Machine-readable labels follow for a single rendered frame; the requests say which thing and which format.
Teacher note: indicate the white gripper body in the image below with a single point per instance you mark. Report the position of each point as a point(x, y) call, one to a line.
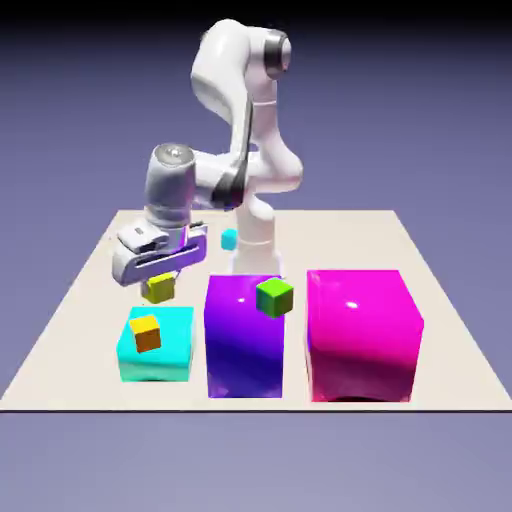
point(160, 264)

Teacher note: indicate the small yellow cube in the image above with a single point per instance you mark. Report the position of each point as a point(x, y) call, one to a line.
point(160, 288)

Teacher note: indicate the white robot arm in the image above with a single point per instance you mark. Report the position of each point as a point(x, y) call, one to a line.
point(236, 80)

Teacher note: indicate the small orange cube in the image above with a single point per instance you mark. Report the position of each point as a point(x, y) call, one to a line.
point(146, 334)

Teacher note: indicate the small cyan cube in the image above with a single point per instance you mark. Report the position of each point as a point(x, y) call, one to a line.
point(228, 239)

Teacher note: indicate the small green cube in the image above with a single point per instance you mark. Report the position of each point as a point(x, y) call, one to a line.
point(274, 297)

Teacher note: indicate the large cyan box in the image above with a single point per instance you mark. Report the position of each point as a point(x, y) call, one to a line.
point(160, 352)

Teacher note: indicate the large purple box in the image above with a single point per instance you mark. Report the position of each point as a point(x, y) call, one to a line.
point(243, 344)

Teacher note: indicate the large magenta box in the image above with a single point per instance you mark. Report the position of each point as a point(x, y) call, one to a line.
point(360, 336)

